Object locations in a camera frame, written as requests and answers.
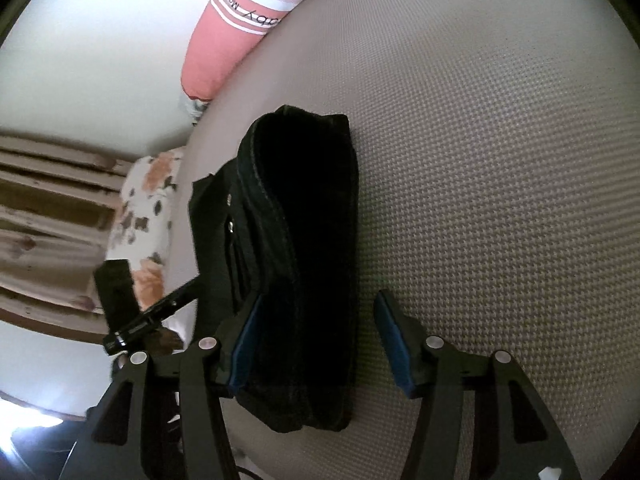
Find floral cloth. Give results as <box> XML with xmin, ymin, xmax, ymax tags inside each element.
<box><xmin>180</xmin><ymin>94</ymin><xmax>212</xmax><ymax>127</ymax></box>

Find floral bedsheet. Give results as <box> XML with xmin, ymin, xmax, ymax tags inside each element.
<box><xmin>106</xmin><ymin>147</ymin><xmax>187</xmax><ymax>312</ymax></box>

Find black pants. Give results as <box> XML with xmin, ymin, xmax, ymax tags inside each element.
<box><xmin>188</xmin><ymin>105</ymin><xmax>362</xmax><ymax>434</ymax></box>

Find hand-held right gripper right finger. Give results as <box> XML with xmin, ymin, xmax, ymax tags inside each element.
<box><xmin>374</xmin><ymin>289</ymin><xmax>582</xmax><ymax>480</ymax></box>

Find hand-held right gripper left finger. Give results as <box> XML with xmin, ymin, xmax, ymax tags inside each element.
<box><xmin>62</xmin><ymin>294</ymin><xmax>266</xmax><ymax>480</ymax></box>

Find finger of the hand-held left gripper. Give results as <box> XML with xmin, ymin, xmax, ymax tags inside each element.
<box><xmin>102</xmin><ymin>279</ymin><xmax>202</xmax><ymax>357</ymax></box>
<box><xmin>93</xmin><ymin>258</ymin><xmax>139</xmax><ymax>329</ymax></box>

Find brown wooden furniture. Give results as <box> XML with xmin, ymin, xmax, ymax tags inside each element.
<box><xmin>0</xmin><ymin>131</ymin><xmax>137</xmax><ymax>347</ymax></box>

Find pink plaid pillow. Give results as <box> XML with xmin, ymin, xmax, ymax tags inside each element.
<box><xmin>180</xmin><ymin>0</ymin><xmax>362</xmax><ymax>102</ymax></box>

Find beige woven bed mat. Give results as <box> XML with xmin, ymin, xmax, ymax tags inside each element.
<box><xmin>165</xmin><ymin>0</ymin><xmax>640</xmax><ymax>480</ymax></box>

